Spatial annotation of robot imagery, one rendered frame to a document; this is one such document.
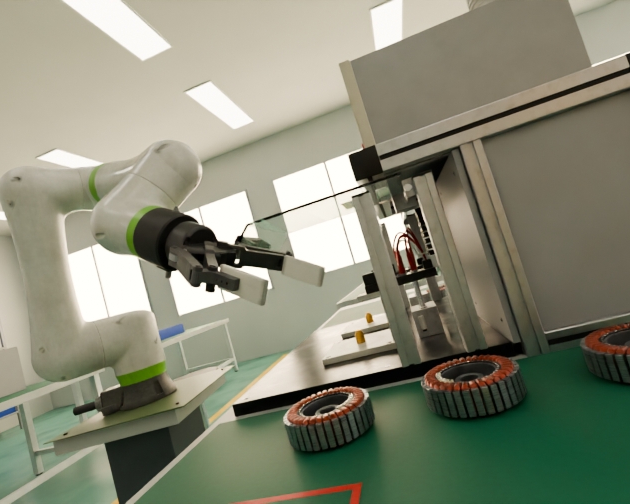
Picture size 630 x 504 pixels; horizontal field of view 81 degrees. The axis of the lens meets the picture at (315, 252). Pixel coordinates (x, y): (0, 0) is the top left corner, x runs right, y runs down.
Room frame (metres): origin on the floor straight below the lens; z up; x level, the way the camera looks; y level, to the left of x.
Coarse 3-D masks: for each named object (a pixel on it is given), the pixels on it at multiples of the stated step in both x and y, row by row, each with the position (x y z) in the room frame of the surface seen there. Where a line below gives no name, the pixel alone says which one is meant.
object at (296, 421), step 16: (304, 400) 0.51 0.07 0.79; (320, 400) 0.51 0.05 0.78; (336, 400) 0.51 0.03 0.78; (352, 400) 0.46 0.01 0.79; (368, 400) 0.47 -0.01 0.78; (288, 416) 0.47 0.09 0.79; (304, 416) 0.46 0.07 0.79; (320, 416) 0.44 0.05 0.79; (336, 416) 0.43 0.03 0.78; (352, 416) 0.44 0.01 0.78; (368, 416) 0.45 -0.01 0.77; (288, 432) 0.46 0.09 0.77; (304, 432) 0.43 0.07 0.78; (320, 432) 0.43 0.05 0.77; (336, 432) 0.43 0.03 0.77; (352, 432) 0.43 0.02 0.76; (304, 448) 0.44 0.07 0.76; (320, 448) 0.43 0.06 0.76
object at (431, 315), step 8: (432, 304) 0.77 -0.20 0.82; (416, 312) 0.75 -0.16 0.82; (424, 312) 0.74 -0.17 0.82; (432, 312) 0.74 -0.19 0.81; (416, 320) 0.75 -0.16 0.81; (432, 320) 0.74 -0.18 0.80; (440, 320) 0.74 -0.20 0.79; (416, 328) 0.75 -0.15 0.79; (432, 328) 0.74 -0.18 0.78; (440, 328) 0.74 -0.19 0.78; (424, 336) 0.75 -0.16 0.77
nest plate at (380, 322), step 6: (378, 318) 1.07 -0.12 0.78; (384, 318) 1.04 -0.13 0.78; (348, 324) 1.12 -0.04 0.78; (354, 324) 1.09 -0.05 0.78; (360, 324) 1.06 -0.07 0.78; (366, 324) 1.03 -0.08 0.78; (372, 324) 1.00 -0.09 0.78; (378, 324) 0.97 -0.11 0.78; (384, 324) 0.96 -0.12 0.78; (348, 330) 1.02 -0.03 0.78; (354, 330) 0.99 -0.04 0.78; (366, 330) 0.97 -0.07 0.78; (372, 330) 0.97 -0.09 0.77; (342, 336) 0.99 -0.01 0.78; (348, 336) 0.99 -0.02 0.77
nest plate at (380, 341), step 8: (368, 336) 0.85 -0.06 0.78; (376, 336) 0.83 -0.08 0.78; (384, 336) 0.80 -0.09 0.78; (336, 344) 0.87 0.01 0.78; (344, 344) 0.84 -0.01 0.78; (352, 344) 0.82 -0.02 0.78; (360, 344) 0.79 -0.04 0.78; (368, 344) 0.77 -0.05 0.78; (376, 344) 0.75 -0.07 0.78; (384, 344) 0.73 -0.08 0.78; (392, 344) 0.72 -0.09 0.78; (328, 352) 0.81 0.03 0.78; (336, 352) 0.78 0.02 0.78; (344, 352) 0.76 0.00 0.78; (352, 352) 0.74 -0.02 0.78; (360, 352) 0.74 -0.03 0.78; (368, 352) 0.73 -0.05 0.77; (376, 352) 0.73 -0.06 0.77; (328, 360) 0.75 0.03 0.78; (336, 360) 0.75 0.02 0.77; (344, 360) 0.74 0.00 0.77
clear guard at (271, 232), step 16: (400, 176) 0.59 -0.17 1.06; (352, 192) 0.60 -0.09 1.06; (384, 192) 0.69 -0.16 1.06; (400, 192) 0.74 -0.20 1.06; (304, 208) 0.62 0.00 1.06; (320, 208) 0.66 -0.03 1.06; (336, 208) 0.71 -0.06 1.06; (352, 208) 0.77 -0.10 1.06; (256, 224) 0.64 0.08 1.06; (272, 224) 0.68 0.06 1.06; (288, 224) 0.73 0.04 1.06; (304, 224) 0.79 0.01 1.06; (240, 240) 0.63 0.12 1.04; (256, 240) 0.70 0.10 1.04; (272, 240) 0.78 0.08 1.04
